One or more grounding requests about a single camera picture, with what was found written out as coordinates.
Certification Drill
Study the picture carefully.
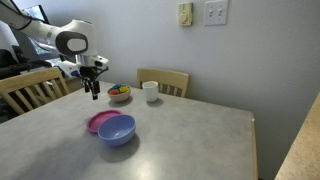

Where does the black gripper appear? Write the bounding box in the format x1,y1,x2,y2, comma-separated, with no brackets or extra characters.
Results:
79,65,101,101

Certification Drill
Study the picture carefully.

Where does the beige ceramic bowl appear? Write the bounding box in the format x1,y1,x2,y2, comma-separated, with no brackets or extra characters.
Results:
106,84,132,103

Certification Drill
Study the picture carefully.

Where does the blue plastic bowl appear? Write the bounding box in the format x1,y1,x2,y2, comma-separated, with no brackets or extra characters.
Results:
97,114,137,148

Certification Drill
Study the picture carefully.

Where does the white ceramic mug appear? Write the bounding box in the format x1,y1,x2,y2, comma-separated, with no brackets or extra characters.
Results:
141,80,160,104

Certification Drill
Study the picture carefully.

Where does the wooden chair with slatted backrest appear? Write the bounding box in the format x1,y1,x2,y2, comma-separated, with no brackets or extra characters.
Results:
0,66,71,116

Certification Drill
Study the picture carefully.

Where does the wooden chair with short backrest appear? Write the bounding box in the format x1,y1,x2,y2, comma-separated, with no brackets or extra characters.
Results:
136,67,191,99

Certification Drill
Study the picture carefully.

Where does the black equipment pile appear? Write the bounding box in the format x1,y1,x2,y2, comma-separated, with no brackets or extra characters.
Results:
0,48,64,80

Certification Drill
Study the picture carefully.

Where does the dark framed screen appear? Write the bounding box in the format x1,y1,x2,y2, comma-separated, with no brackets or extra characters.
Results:
9,0,51,25

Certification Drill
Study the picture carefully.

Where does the beige speckled countertop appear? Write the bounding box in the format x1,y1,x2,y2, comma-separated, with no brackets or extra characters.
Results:
274,91,320,180

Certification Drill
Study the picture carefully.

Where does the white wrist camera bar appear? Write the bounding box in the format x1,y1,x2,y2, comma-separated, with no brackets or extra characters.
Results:
59,55,110,78

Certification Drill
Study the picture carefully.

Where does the beige wall thermostat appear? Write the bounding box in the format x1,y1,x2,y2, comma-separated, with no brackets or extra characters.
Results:
176,1,195,28

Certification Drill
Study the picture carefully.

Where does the white light switch plate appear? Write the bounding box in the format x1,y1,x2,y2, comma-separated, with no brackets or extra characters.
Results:
203,0,230,27

